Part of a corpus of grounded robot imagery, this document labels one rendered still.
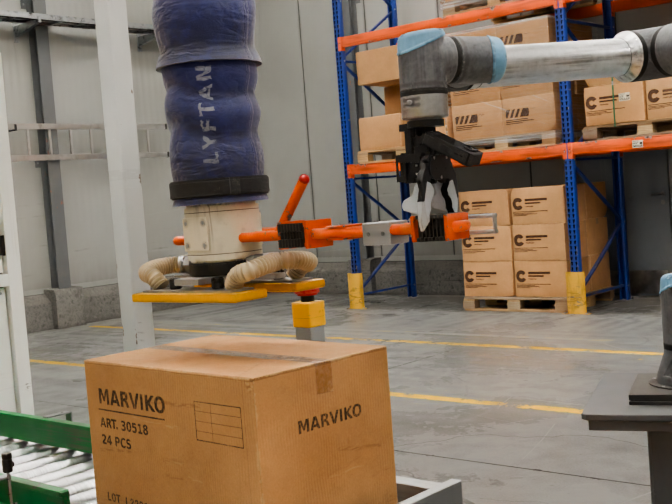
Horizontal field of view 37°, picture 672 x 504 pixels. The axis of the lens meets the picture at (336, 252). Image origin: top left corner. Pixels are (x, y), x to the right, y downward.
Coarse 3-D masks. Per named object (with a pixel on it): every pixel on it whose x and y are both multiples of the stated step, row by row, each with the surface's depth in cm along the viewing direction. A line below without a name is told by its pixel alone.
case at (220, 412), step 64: (128, 384) 226; (192, 384) 209; (256, 384) 197; (320, 384) 210; (384, 384) 224; (128, 448) 228; (192, 448) 212; (256, 448) 197; (320, 448) 209; (384, 448) 224
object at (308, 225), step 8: (280, 224) 212; (288, 224) 211; (296, 224) 209; (304, 224) 209; (312, 224) 210; (320, 224) 212; (328, 224) 214; (280, 232) 213; (288, 232) 212; (296, 232) 211; (304, 232) 209; (280, 240) 213; (288, 240) 211; (296, 240) 210; (304, 240) 209; (312, 240) 210; (320, 240) 212; (280, 248) 214; (288, 248) 216
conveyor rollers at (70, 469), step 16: (0, 448) 330; (16, 448) 333; (32, 448) 328; (48, 448) 324; (64, 448) 326; (0, 464) 310; (16, 464) 313; (32, 464) 307; (48, 464) 303; (64, 464) 305; (80, 464) 300; (48, 480) 290; (64, 480) 285; (80, 480) 288; (80, 496) 268
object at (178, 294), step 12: (168, 288) 232; (180, 288) 228; (192, 288) 226; (204, 288) 224; (216, 288) 218; (252, 288) 217; (132, 300) 231; (144, 300) 228; (156, 300) 226; (168, 300) 223; (180, 300) 220; (192, 300) 218; (204, 300) 215; (216, 300) 213; (228, 300) 211; (240, 300) 211
